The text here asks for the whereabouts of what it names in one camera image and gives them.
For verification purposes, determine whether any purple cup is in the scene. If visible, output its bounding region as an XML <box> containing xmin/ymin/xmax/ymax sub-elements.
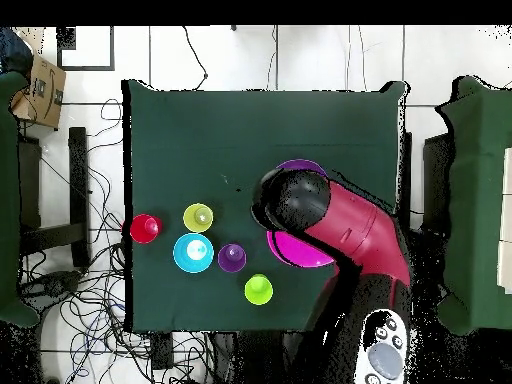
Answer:
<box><xmin>217</xmin><ymin>243</ymin><xmax>248</xmax><ymax>274</ymax></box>

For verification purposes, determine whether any red cup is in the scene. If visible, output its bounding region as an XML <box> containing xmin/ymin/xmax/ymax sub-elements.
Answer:
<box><xmin>128</xmin><ymin>213</ymin><xmax>164</xmax><ymax>245</ymax></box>

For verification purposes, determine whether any green cup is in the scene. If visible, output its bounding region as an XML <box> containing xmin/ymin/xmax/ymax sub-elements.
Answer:
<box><xmin>244</xmin><ymin>273</ymin><xmax>274</xmax><ymax>306</ymax></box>

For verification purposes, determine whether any black power strip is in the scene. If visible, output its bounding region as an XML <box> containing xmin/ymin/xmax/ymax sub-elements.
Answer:
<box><xmin>150</xmin><ymin>331</ymin><xmax>174</xmax><ymax>371</ymax></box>

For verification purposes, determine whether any tangle of cables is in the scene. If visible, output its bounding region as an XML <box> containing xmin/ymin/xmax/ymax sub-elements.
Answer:
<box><xmin>19</xmin><ymin>97</ymin><xmax>209</xmax><ymax>384</ymax></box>

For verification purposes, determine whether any cardboard box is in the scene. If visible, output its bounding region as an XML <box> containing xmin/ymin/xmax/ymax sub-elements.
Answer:
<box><xmin>9</xmin><ymin>54</ymin><xmax>67</xmax><ymax>130</ymax></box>

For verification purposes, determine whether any black floor cable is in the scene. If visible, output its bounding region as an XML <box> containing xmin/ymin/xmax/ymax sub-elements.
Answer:
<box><xmin>182</xmin><ymin>26</ymin><xmax>209</xmax><ymax>92</ymax></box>

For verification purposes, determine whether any black floor frame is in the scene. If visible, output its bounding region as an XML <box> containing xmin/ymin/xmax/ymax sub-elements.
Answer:
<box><xmin>56</xmin><ymin>26</ymin><xmax>116</xmax><ymax>72</ymax></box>

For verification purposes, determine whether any dark blue fabric item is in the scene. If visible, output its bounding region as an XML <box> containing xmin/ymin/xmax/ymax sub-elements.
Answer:
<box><xmin>0</xmin><ymin>26</ymin><xmax>34</xmax><ymax>75</ymax></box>

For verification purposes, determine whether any green covered side table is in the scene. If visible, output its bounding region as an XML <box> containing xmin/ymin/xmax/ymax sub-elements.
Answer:
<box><xmin>433</xmin><ymin>75</ymin><xmax>512</xmax><ymax>336</ymax></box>
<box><xmin>0</xmin><ymin>70</ymin><xmax>41</xmax><ymax>329</ymax></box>

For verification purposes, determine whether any large purple bowl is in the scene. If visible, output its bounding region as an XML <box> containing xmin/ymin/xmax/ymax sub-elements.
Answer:
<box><xmin>275</xmin><ymin>158</ymin><xmax>329</xmax><ymax>179</ymax></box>

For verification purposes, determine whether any small light blue bowl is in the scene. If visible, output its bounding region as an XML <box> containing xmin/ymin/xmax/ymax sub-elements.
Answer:
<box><xmin>172</xmin><ymin>232</ymin><xmax>215</xmax><ymax>274</ymax></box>

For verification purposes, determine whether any large pink bowl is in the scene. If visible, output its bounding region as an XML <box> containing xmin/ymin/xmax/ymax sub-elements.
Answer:
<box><xmin>266</xmin><ymin>229</ymin><xmax>336</xmax><ymax>268</ymax></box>

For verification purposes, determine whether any black pedestal leg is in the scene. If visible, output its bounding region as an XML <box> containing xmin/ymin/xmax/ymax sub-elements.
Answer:
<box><xmin>21</xmin><ymin>269</ymin><xmax>85</xmax><ymax>299</ymax></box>

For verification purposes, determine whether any yellow cup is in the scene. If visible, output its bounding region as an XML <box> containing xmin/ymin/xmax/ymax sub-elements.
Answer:
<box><xmin>182</xmin><ymin>202</ymin><xmax>214</xmax><ymax>234</ymax></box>

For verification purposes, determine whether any dark green table cloth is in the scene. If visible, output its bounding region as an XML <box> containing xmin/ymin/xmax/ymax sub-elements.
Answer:
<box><xmin>121</xmin><ymin>78</ymin><xmax>409</xmax><ymax>334</ymax></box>

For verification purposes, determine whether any black stand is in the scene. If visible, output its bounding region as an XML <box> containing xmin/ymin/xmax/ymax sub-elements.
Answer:
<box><xmin>19</xmin><ymin>126</ymin><xmax>91</xmax><ymax>268</ymax></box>
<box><xmin>421</xmin><ymin>133</ymin><xmax>455</xmax><ymax>235</ymax></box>

